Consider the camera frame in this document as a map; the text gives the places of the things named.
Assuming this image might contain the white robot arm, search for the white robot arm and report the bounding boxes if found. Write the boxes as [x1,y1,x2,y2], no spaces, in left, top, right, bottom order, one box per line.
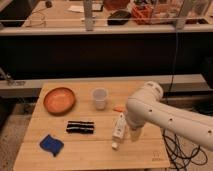
[124,81,213,151]

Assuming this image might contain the white tube with cap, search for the white tube with cap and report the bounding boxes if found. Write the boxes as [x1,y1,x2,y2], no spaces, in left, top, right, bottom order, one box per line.
[112,113,127,150]

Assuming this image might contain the orange carrot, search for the orange carrot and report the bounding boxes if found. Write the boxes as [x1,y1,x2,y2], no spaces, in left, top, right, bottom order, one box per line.
[113,106,125,112]

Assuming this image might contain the clear plastic cup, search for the clear plastic cup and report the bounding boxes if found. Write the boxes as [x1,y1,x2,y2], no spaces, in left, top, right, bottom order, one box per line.
[92,88,108,110]

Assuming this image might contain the black and white striped block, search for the black and white striped block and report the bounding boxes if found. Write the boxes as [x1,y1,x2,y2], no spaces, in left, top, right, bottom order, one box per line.
[66,121,95,134]

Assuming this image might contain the orange wooden bowl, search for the orange wooden bowl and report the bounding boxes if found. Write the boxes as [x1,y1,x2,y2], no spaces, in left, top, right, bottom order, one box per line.
[43,87,76,116]

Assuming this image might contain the blue cloth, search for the blue cloth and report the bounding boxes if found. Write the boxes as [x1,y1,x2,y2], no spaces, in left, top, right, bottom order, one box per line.
[39,135,64,157]

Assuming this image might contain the black object on shelf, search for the black object on shelf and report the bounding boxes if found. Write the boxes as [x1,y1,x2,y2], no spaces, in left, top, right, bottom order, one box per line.
[107,10,131,25]

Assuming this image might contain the orange crate on shelf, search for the orange crate on shelf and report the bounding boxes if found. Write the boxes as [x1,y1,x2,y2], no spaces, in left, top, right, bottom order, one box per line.
[131,4,177,25]

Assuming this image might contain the white paper on shelf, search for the white paper on shelf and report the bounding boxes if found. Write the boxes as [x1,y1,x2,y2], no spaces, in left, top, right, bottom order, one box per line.
[68,5,84,13]

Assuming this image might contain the metal clamp at left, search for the metal clamp at left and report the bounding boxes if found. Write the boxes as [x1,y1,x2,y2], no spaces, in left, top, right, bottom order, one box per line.
[0,67,25,86]

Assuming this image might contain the black floor cables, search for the black floor cables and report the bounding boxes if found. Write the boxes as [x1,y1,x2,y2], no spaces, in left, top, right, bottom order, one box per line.
[161,129,209,171]

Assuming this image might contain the metal post left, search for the metal post left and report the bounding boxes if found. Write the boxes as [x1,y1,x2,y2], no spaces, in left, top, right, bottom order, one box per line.
[83,0,93,31]

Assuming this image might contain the metal post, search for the metal post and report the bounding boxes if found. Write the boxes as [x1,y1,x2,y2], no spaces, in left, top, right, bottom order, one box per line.
[83,0,93,31]
[175,0,192,30]

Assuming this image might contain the metal post right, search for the metal post right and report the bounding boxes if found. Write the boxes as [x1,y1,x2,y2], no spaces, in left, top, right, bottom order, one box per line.
[175,0,192,30]

